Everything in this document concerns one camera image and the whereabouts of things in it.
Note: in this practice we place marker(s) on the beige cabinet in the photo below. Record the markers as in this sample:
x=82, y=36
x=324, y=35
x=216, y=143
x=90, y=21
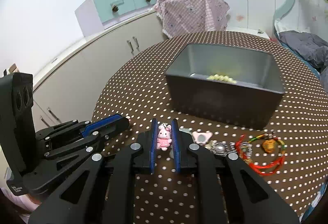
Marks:
x=89, y=67

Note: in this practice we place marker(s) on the faint pink butterfly sticker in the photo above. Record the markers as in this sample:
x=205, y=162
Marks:
x=239, y=18

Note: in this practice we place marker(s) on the grey blanket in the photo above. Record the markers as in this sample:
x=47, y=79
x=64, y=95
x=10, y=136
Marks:
x=305, y=44

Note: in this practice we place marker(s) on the pale pink charm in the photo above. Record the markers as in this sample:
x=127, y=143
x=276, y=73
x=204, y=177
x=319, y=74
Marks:
x=196, y=134

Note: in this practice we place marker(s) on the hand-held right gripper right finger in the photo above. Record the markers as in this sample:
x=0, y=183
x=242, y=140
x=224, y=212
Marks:
x=176, y=144

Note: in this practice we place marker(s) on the grey metal box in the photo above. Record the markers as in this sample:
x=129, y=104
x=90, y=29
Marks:
x=217, y=103

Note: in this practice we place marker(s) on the pink checked cloth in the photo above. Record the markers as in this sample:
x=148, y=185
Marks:
x=189, y=16

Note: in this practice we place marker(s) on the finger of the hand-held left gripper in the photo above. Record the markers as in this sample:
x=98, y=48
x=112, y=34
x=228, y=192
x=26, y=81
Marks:
x=102, y=123
x=76, y=149

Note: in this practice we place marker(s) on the person's left forearm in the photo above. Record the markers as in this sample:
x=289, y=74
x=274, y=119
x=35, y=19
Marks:
x=25, y=203

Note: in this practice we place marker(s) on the pink bunny charm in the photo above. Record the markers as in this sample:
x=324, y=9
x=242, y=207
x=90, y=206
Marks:
x=164, y=138

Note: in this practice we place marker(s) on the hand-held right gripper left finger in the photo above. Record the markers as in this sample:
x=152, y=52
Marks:
x=153, y=142

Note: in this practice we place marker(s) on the lilac chest with teal drawers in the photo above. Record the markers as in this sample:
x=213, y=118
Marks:
x=128, y=6

